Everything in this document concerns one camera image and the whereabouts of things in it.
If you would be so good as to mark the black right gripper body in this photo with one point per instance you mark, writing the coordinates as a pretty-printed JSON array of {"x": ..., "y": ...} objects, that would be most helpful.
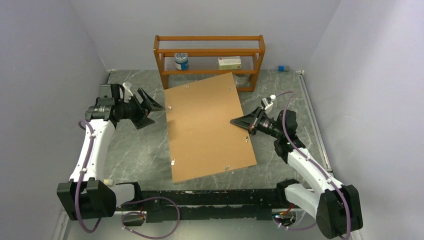
[{"x": 267, "y": 125}]

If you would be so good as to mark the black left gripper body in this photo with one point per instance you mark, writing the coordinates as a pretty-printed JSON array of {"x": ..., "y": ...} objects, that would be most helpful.
[{"x": 133, "y": 109}]

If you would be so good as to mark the brown backing board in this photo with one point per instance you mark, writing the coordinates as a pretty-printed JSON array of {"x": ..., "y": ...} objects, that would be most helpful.
[{"x": 202, "y": 141}]

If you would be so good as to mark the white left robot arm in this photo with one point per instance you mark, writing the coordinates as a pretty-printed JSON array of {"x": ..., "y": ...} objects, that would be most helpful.
[{"x": 86, "y": 195}]

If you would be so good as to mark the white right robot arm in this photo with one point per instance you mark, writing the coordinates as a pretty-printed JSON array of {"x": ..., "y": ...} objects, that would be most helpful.
[{"x": 335, "y": 206}]

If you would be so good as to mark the silver tape roll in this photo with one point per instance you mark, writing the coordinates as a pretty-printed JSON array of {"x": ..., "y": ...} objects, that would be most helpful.
[{"x": 241, "y": 79}]

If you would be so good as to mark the blue white jar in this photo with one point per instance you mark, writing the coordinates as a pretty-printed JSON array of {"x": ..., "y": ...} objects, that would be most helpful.
[{"x": 181, "y": 61}]

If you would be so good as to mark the white green box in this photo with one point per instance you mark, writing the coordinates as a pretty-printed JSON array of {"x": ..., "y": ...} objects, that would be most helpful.
[{"x": 229, "y": 63}]

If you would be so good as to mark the yellow glue stick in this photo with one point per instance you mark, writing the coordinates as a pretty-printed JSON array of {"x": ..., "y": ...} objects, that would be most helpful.
[{"x": 108, "y": 182}]

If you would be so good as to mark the orange wooden shelf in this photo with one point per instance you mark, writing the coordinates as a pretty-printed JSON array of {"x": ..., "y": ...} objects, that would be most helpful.
[{"x": 203, "y": 54}]

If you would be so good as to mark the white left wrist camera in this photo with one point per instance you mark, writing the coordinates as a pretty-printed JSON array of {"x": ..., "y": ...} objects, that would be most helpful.
[{"x": 127, "y": 95}]

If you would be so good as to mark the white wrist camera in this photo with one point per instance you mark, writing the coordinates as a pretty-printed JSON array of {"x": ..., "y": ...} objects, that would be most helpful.
[
  {"x": 127, "y": 95},
  {"x": 267, "y": 103}
]

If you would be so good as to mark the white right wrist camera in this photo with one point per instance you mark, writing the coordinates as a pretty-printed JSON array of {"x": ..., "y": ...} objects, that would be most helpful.
[{"x": 267, "y": 103}]

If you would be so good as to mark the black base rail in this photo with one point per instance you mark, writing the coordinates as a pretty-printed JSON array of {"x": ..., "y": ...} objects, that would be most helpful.
[{"x": 167, "y": 205}]

